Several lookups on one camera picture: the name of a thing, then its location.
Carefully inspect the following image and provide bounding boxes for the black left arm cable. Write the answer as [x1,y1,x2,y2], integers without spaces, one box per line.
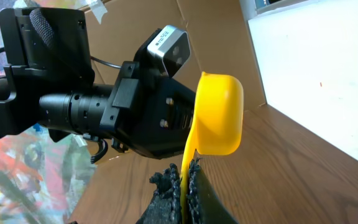
[0,46,122,70]

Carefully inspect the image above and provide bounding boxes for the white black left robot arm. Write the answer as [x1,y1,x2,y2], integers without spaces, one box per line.
[0,7,195,163]

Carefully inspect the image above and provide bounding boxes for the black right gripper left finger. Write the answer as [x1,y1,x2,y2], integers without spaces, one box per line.
[136,163,181,224]

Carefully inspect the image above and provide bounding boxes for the yellow measuring scoop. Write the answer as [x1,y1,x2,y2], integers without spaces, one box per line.
[180,72,244,222]

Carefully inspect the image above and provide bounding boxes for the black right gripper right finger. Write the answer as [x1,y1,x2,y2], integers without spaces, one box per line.
[186,157,238,224]

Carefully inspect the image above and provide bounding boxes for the cardboard panel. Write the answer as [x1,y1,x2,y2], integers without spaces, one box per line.
[82,0,267,156]

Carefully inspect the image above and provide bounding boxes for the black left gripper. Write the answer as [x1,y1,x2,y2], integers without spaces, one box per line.
[99,61,195,159]

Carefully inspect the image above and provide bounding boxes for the colourful painted backdrop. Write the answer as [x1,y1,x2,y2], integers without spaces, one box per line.
[0,0,93,223]

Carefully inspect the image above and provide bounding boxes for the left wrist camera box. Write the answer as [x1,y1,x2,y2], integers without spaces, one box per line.
[147,25,191,78]

